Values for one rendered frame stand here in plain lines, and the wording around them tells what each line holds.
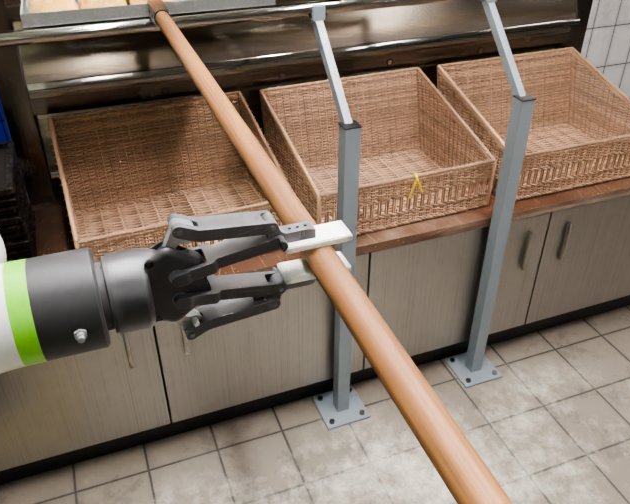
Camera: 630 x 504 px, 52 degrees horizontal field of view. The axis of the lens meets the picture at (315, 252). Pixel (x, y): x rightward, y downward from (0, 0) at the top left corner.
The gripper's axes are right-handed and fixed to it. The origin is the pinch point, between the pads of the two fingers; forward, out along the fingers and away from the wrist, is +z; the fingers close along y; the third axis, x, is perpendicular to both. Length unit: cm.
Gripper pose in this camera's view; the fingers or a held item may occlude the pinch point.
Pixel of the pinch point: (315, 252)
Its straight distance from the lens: 65.0
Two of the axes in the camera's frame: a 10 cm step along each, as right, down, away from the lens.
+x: 3.6, 5.3, -7.7
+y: -0.1, 8.2, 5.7
